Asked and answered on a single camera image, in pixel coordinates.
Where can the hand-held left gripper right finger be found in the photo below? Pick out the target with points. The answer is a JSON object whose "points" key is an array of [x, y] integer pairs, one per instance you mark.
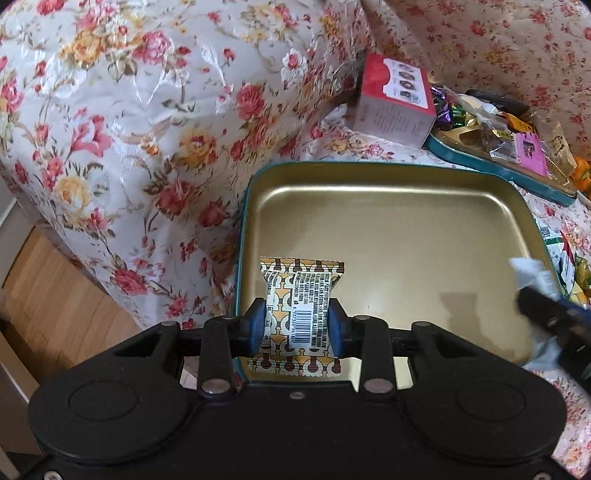
{"points": [[334, 328]]}

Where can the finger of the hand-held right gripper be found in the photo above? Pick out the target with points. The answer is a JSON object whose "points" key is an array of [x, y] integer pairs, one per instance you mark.
{"points": [[540, 314]]}

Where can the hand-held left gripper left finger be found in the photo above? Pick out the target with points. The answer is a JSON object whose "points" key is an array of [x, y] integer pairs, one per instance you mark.
{"points": [[258, 328]]}

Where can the white green snack packet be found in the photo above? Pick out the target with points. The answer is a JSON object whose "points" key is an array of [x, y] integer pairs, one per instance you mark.
{"points": [[531, 274]]}

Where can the orange brown patterned snack packet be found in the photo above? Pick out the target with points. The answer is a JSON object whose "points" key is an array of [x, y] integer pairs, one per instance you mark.
{"points": [[300, 295]]}

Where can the gold tin tray teal rim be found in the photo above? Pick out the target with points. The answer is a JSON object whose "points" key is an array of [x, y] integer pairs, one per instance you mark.
{"points": [[392, 221]]}

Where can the teal tin tray with snacks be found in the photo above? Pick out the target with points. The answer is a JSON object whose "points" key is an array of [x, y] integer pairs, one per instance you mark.
{"points": [[466, 154]]}

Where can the yellow green snack packet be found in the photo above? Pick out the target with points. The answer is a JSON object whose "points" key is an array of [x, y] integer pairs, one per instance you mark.
{"points": [[582, 277]]}

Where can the tangerine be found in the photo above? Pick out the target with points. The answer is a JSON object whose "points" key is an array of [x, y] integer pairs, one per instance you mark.
{"points": [[582, 173]]}

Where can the pink snack packet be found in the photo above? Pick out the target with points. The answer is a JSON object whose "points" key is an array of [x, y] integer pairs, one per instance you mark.
{"points": [[531, 154]]}

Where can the tan snack packet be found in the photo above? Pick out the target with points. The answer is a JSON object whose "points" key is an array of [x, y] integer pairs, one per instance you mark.
{"points": [[558, 143]]}

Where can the clear packet brown snack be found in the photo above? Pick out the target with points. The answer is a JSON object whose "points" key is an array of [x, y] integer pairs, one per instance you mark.
{"points": [[498, 144]]}

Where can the black flat object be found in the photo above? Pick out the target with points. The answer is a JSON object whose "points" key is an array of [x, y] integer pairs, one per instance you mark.
{"points": [[503, 102]]}

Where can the small green wrapped candy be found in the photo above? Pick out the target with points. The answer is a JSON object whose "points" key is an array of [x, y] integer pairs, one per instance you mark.
{"points": [[458, 115]]}

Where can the red pink snack box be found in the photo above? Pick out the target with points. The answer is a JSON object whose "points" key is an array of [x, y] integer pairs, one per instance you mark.
{"points": [[392, 108]]}

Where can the purple wrapped candy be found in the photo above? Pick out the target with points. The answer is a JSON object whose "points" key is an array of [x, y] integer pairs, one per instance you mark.
{"points": [[441, 108]]}

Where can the floral sofa cover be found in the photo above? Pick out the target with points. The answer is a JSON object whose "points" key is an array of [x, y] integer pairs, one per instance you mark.
{"points": [[138, 115]]}

